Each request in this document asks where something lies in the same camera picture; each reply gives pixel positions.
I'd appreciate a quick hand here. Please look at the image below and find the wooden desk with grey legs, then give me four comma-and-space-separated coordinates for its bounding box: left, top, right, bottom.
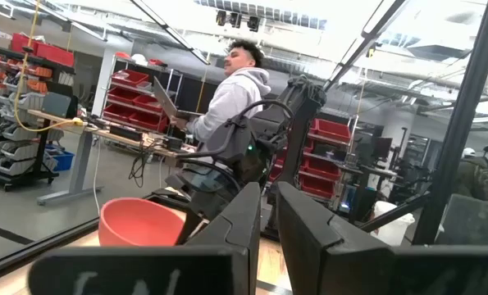
27, 108, 196, 207

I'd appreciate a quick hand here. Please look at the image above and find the grey laptop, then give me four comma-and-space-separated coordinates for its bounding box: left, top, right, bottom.
152, 75, 204, 122

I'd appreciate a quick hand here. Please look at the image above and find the black shelf with parts bins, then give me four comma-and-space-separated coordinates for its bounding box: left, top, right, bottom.
0, 32, 77, 192

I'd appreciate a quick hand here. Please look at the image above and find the metal rack with red bins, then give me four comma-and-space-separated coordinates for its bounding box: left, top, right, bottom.
102, 52, 184, 136
267, 117, 353, 202

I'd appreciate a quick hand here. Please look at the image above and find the black aluminium rig frame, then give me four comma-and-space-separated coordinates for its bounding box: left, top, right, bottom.
0, 0, 488, 284

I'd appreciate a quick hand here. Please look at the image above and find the red plastic bowl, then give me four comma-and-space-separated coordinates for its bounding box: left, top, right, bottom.
98, 197, 187, 247

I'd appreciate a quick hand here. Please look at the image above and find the blue floor bin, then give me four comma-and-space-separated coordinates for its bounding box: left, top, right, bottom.
44, 144, 76, 173

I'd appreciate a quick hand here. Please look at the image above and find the white cable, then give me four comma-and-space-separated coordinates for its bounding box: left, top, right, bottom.
91, 134, 103, 215

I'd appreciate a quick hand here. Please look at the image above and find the white trash bin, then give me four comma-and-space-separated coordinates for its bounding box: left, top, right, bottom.
369, 200, 417, 247

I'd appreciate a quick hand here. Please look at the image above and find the black monitor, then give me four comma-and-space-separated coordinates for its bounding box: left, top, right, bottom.
372, 136, 394, 161

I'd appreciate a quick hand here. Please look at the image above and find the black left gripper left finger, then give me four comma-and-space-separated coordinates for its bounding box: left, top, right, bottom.
27, 181, 262, 295

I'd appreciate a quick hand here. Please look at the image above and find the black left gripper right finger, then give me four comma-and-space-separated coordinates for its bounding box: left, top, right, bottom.
275, 181, 488, 295

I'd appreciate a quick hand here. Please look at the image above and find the person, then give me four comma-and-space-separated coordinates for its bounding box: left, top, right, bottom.
169, 39, 272, 173
451, 146, 488, 202

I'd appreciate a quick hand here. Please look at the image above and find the yellow hanging cable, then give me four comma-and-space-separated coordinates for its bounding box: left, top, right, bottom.
12, 0, 84, 134

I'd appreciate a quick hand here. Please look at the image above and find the black cable bundle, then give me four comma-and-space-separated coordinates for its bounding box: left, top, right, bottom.
127, 138, 163, 189

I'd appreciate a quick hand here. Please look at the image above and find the grey chair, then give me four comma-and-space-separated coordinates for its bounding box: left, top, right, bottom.
435, 193, 488, 247

